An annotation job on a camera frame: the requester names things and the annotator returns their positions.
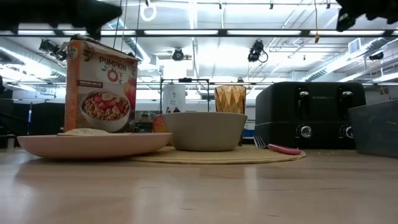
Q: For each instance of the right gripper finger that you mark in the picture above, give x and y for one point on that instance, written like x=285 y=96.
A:
x=345 y=20

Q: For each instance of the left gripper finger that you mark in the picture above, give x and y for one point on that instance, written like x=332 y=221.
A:
x=110 y=12

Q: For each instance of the Pumpkin O's cereal box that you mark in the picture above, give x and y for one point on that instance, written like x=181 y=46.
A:
x=99 y=77

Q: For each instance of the toasted bagel half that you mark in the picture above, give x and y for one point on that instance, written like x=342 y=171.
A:
x=87 y=132

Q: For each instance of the pink round plate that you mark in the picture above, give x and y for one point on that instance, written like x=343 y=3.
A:
x=93 y=146

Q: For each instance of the amber faceted plastic cup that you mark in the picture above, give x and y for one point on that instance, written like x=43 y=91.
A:
x=230 y=99

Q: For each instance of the grey-white ceramic bowl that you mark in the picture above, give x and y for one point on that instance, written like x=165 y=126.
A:
x=205 y=132

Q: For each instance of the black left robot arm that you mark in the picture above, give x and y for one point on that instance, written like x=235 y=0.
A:
x=25 y=12

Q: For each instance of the black ceiling light beam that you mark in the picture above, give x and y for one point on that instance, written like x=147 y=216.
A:
x=140 y=32

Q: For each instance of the black ceiling spotlight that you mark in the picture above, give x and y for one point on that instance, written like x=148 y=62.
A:
x=255 y=51
x=178 y=55
x=54 y=49

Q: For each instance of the white banner sign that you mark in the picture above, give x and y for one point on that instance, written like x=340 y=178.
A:
x=174 y=98

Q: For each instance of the grey translucent plastic bin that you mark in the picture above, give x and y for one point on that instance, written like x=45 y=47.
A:
x=376 y=130

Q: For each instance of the black four-slot toaster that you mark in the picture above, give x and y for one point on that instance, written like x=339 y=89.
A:
x=280 y=115

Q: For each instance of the red orange round object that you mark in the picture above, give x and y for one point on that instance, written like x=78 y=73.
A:
x=158 y=124

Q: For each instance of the round woven straw placemat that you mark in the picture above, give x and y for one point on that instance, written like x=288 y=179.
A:
x=217 y=157

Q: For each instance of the black ceiling camera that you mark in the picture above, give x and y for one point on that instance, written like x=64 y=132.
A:
x=377 y=56

